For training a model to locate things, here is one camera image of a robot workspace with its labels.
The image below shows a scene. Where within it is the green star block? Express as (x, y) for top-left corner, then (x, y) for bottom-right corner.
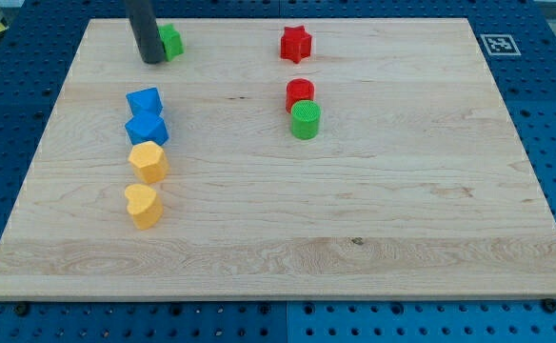
(158, 24), (185, 62)

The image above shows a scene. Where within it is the red star block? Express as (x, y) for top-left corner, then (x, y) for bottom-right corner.
(280, 25), (312, 64)

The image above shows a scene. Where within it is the light wooden board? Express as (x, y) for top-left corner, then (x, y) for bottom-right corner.
(0, 18), (556, 302)

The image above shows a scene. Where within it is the green cylinder block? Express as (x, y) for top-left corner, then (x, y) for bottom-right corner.
(290, 100), (322, 140)

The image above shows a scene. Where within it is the red cylinder block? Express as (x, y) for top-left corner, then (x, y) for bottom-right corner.
(286, 78), (315, 113)

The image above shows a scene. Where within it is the yellow hexagon block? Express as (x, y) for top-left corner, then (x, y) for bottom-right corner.
(128, 141), (169, 184)

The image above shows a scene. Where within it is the yellow heart block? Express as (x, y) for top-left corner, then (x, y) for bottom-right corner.
(125, 184), (164, 230)

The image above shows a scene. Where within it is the blue hexagon block lower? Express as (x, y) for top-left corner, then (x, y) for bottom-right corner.
(125, 111), (169, 146)

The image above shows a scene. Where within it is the blue cube block upper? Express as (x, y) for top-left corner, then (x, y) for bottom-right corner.
(126, 88), (163, 115)

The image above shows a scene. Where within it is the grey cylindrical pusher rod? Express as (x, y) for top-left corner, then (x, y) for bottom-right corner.
(124, 0), (166, 64)

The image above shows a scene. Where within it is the white fiducial marker tag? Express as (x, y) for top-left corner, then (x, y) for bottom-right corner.
(480, 33), (521, 56)

